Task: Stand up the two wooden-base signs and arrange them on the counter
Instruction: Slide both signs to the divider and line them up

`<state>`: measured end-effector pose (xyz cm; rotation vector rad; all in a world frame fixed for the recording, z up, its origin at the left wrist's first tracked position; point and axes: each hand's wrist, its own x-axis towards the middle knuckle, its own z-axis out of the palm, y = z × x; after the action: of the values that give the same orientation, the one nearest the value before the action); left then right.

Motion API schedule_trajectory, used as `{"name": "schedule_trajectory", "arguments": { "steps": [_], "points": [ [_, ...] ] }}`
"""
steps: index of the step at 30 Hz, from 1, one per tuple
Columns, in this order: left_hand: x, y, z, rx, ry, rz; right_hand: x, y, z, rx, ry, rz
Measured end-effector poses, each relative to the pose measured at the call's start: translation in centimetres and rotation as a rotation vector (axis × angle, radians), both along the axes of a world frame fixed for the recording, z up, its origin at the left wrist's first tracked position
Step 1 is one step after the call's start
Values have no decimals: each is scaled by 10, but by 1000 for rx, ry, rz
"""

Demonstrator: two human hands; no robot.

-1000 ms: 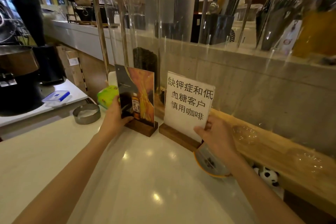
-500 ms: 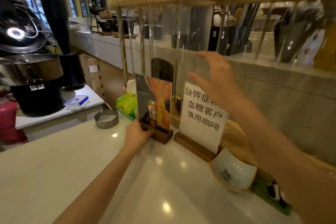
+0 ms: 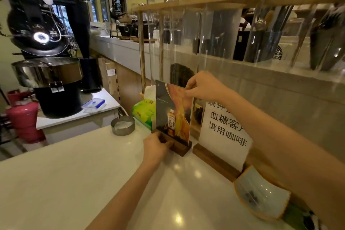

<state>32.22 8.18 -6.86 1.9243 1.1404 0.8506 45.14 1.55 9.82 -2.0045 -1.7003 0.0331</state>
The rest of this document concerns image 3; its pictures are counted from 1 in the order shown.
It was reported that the black utensil holder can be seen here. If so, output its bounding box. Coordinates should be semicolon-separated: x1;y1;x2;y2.
234;31;282;63

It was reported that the person's right forearm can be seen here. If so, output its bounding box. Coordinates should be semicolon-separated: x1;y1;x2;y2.
215;87;345;230

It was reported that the round metal ashtray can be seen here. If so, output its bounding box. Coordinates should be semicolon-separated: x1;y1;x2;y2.
110;115;135;137

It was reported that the black tabletop stove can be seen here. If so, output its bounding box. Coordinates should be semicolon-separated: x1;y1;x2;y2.
117;22;156;40

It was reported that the person's right hand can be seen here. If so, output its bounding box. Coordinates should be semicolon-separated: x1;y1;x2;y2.
184;70;230;104

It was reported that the wooden sign base block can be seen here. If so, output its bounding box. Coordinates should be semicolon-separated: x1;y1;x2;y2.
192;143;242;182

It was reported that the whisky advert sign wooden base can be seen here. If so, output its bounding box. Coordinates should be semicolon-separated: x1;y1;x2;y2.
151;130;192;157

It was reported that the low white platform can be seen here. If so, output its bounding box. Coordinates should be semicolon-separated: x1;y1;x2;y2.
36;88;121;146

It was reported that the black chaff collector cyclone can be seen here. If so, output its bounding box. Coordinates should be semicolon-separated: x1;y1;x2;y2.
63;0;103;93

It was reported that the pink gas cylinder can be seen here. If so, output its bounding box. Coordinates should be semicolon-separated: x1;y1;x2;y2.
5;89;46;143

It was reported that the blue lid plastic container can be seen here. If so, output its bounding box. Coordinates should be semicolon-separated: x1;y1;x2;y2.
81;98;106;114

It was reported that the black coffee roaster machine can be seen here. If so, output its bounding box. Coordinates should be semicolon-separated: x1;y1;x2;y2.
0;0;84;119

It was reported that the person's left hand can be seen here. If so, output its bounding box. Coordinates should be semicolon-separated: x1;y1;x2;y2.
143;131;174;168

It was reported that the white printed sign sheet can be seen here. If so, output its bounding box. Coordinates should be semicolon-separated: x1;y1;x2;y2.
198;100;253;173

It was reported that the rear window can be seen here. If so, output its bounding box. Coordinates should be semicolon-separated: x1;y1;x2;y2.
40;0;127;36

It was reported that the green tissue box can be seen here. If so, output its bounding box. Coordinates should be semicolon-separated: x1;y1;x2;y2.
132;85;157;130

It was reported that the panda toy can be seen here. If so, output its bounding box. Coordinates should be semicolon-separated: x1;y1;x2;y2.
302;211;322;230

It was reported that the green leaf mat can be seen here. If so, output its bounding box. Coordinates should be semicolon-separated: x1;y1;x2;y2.
281;203;307;230

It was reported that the white ceramic dish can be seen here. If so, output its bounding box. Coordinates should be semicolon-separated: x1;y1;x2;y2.
233;165;291;222

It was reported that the black kettle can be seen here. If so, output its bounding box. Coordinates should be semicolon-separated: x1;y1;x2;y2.
109;0;126;20

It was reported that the person's left forearm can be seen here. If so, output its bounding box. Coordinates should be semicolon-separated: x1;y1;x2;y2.
86;161;165;230

